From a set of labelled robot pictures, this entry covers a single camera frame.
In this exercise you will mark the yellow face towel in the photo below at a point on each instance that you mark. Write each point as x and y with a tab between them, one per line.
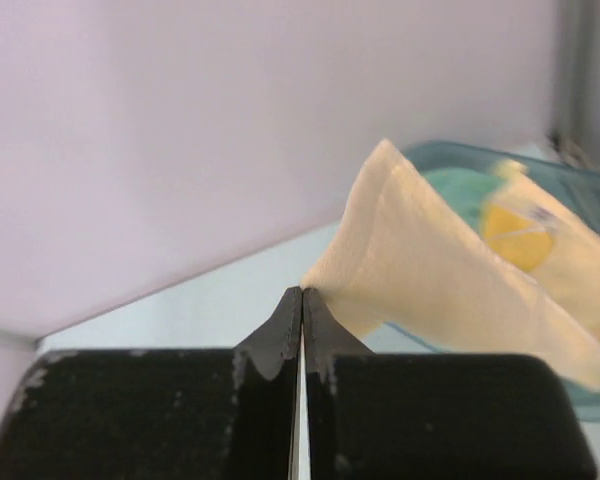
401	254

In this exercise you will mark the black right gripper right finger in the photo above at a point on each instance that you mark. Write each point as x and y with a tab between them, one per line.
433	416

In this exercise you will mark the green towel in basin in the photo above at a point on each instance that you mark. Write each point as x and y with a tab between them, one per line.
464	190

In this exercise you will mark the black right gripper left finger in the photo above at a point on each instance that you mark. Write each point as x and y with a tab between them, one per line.
214	413

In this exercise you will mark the teal plastic basin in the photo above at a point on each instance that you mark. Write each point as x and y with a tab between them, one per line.
545	221

